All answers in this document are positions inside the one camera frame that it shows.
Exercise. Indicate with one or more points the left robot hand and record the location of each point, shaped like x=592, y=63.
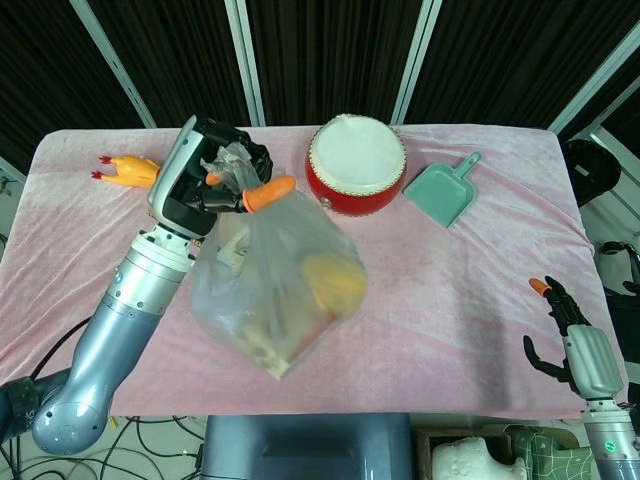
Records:
x=175, y=170

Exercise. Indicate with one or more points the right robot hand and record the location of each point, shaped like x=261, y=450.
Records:
x=592, y=360

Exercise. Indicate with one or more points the clear plastic bag with items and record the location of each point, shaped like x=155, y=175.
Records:
x=280, y=240

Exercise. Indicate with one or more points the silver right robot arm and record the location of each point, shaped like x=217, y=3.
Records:
x=612, y=445

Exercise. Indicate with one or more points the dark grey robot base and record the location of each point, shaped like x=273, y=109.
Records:
x=305, y=445

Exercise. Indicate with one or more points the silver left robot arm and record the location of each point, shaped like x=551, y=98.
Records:
x=125, y=300

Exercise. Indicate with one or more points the yellow round item in bag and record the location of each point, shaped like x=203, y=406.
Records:
x=332, y=282

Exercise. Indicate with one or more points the yellow rubber chicken toy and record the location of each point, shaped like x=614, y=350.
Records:
x=135, y=170

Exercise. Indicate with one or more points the black wheeled device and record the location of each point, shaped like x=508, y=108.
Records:
x=620, y=260

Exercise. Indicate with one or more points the green patterned cloth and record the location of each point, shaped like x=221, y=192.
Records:
x=550, y=455

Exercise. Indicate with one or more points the pink velvet tablecloth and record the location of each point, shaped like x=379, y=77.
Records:
x=450, y=300

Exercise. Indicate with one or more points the white foam block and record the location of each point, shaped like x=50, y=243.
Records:
x=470, y=457

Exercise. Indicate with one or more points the red drum white skin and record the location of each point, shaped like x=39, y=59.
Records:
x=355, y=150

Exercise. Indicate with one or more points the black chair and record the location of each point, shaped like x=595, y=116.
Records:
x=590, y=170

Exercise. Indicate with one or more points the black pleated curtain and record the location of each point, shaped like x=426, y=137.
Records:
x=330, y=50

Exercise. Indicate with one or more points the teal plastic dustpan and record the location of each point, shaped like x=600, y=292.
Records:
x=440, y=192

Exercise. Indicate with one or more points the white metal frame post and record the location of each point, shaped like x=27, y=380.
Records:
x=245, y=60
x=115, y=62
x=416, y=60
x=595, y=75

